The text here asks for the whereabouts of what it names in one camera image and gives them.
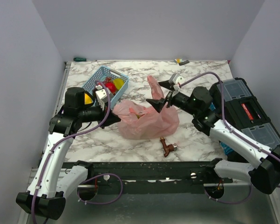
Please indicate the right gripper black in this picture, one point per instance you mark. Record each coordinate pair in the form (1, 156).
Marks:
(159, 104)

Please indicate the green handled screwdriver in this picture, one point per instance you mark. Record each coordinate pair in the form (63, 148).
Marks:
(80, 59)

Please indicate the yellow fake fruit right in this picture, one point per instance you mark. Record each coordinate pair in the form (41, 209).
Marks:
(118, 82)

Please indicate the black tool box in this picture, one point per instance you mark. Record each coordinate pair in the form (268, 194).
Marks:
(243, 111)

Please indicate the blue plastic basket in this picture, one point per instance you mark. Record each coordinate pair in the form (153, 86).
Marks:
(105, 74)

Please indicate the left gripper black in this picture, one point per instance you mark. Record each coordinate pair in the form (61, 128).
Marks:
(111, 118)

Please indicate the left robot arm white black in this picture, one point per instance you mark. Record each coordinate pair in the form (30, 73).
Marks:
(46, 195)

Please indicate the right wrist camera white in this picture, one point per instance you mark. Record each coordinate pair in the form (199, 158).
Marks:
(175, 81)

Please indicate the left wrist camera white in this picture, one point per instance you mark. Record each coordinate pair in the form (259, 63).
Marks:
(102, 95)

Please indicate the brown brass faucet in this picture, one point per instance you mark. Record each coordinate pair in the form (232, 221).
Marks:
(167, 148)

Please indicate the pink plastic bag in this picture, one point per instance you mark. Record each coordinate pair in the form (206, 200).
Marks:
(150, 125)

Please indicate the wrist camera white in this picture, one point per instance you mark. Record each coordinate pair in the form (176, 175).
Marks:
(102, 95)
(175, 81)

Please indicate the small red fake fruit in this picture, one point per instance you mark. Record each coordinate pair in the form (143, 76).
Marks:
(111, 86)

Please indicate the small yellow black tool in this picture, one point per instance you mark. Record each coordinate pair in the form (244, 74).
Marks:
(181, 62)

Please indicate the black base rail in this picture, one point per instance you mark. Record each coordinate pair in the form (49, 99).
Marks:
(152, 177)

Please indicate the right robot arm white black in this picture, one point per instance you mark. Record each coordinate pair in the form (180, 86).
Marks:
(262, 169)

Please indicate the fake purple grapes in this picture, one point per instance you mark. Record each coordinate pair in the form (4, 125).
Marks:
(107, 79)

